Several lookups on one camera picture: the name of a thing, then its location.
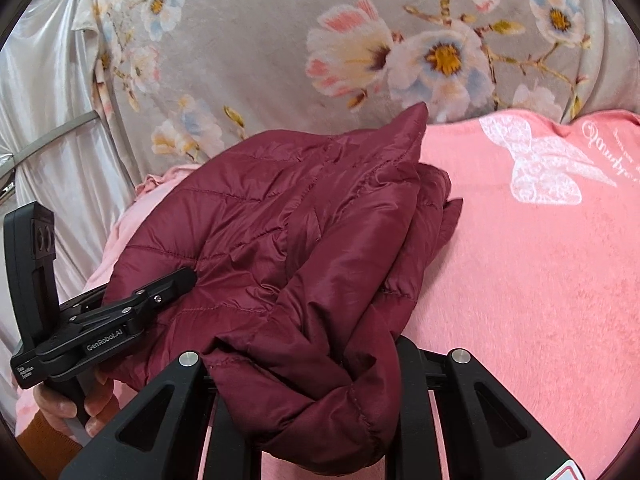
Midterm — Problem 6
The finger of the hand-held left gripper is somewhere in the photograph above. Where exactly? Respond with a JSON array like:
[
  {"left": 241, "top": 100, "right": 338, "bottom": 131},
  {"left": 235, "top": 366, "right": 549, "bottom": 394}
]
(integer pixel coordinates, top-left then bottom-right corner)
[{"left": 131, "top": 266, "right": 197, "bottom": 310}]

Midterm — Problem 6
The light pink ruffled cloth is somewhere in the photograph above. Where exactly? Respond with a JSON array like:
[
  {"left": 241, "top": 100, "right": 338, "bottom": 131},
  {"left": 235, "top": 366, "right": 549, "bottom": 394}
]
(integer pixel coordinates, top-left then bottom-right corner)
[{"left": 15, "top": 162, "right": 201, "bottom": 436}]

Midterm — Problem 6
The grey floral blanket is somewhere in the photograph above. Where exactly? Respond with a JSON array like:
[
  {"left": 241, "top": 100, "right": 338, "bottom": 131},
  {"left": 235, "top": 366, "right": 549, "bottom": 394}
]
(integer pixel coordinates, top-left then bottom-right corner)
[{"left": 75, "top": 0, "right": 640, "bottom": 176}]

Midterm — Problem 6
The person's left hand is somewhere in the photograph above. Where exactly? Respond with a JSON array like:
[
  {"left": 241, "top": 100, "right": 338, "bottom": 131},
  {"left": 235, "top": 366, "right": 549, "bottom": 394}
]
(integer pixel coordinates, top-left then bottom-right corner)
[{"left": 34, "top": 367, "right": 117, "bottom": 437}]

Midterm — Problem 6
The grey metal rail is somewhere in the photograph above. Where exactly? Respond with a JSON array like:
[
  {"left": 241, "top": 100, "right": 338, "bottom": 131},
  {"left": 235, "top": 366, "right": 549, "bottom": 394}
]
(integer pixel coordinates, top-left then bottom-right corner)
[{"left": 0, "top": 110, "right": 101, "bottom": 183}]

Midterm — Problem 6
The person's left forearm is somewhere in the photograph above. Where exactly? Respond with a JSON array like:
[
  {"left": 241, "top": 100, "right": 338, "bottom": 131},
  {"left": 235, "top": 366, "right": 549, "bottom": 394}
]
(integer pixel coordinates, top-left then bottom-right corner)
[{"left": 17, "top": 410, "right": 82, "bottom": 467}]

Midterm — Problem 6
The silver satin curtain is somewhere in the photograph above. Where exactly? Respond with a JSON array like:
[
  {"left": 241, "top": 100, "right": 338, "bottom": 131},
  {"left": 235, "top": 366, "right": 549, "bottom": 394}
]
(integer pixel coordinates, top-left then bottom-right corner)
[{"left": 0, "top": 0, "right": 146, "bottom": 411}]

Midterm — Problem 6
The pink butterfly print blanket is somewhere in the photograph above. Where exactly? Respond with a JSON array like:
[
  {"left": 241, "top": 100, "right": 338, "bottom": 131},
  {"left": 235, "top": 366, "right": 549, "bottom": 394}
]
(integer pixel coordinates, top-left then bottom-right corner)
[{"left": 195, "top": 110, "right": 640, "bottom": 480}]

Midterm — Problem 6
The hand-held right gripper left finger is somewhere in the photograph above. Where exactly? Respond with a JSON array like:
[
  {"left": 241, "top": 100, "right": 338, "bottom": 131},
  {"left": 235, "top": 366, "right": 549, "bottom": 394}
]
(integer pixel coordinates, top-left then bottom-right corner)
[{"left": 60, "top": 351, "right": 262, "bottom": 480}]

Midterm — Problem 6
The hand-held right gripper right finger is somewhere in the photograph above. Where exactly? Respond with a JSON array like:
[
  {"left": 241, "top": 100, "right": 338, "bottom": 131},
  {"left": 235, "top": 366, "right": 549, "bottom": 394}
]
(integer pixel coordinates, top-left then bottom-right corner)
[{"left": 387, "top": 335, "right": 577, "bottom": 480}]

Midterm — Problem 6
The maroon quilted jacket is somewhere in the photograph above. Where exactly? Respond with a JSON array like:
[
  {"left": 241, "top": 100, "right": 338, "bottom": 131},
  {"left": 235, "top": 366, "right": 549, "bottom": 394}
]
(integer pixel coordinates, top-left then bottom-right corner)
[{"left": 97, "top": 102, "right": 463, "bottom": 476}]

